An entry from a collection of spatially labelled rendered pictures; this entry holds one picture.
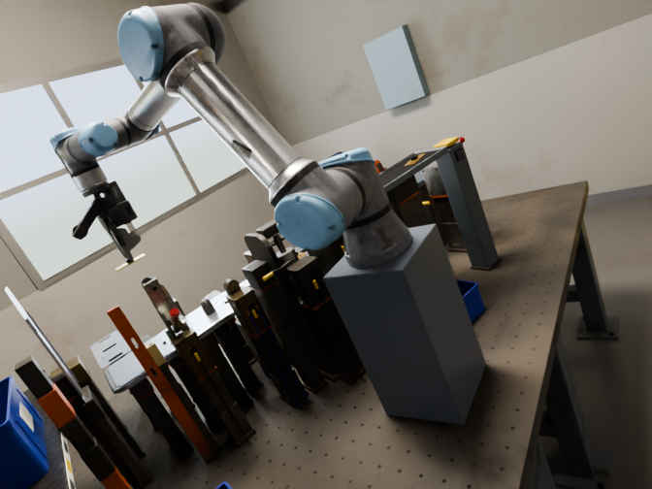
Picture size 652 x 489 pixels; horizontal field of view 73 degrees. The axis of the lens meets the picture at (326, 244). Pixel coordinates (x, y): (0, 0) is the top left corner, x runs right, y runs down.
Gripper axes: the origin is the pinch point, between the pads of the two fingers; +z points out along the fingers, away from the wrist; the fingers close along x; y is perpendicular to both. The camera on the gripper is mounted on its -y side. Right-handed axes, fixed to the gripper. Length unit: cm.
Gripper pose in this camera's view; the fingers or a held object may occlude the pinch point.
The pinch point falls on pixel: (127, 257)
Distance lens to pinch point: 133.5
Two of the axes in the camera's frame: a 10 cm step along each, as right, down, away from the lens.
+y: 7.3, -4.9, 4.8
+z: 3.9, 8.7, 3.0
